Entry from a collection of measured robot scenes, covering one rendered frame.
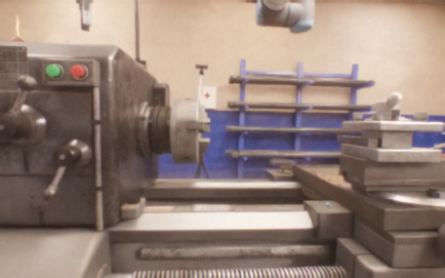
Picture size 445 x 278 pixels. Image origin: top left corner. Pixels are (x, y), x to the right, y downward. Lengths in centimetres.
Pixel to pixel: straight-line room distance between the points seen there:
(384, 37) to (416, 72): 91
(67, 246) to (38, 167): 21
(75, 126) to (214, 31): 366
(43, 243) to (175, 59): 359
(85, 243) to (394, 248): 72
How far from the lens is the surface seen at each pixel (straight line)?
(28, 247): 73
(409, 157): 71
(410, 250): 69
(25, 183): 76
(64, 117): 67
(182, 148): 74
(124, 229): 70
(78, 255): 66
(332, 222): 73
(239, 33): 417
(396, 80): 524
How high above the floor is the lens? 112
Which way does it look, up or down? 4 degrees down
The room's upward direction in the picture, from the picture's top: 1 degrees clockwise
